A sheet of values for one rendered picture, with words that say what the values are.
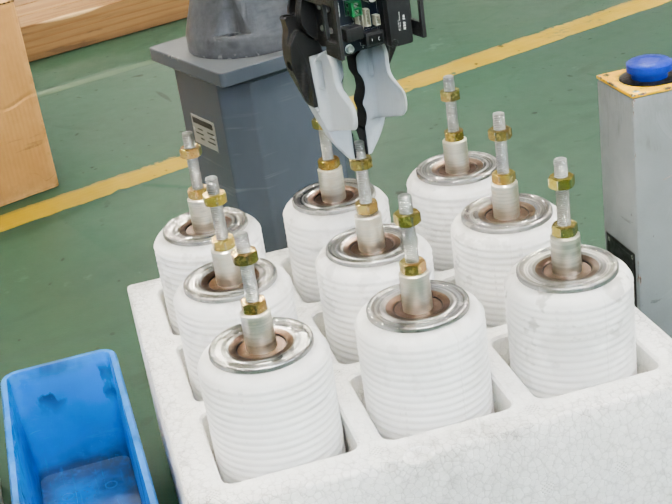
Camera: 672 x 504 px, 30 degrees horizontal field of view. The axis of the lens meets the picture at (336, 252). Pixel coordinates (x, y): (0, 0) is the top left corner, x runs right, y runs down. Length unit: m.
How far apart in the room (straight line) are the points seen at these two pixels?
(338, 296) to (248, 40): 0.49
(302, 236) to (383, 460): 0.29
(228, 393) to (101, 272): 0.84
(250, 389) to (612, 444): 0.27
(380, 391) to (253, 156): 0.58
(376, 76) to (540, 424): 0.29
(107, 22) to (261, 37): 1.47
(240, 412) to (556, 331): 0.24
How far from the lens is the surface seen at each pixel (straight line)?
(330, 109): 0.96
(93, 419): 1.26
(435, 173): 1.14
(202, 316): 0.97
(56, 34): 2.82
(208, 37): 1.43
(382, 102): 0.97
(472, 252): 1.02
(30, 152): 2.00
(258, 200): 1.46
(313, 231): 1.09
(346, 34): 0.89
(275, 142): 1.44
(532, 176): 1.78
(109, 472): 1.26
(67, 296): 1.64
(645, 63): 1.14
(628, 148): 1.14
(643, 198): 1.15
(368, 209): 1.00
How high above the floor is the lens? 0.68
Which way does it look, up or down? 25 degrees down
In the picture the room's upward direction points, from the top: 9 degrees counter-clockwise
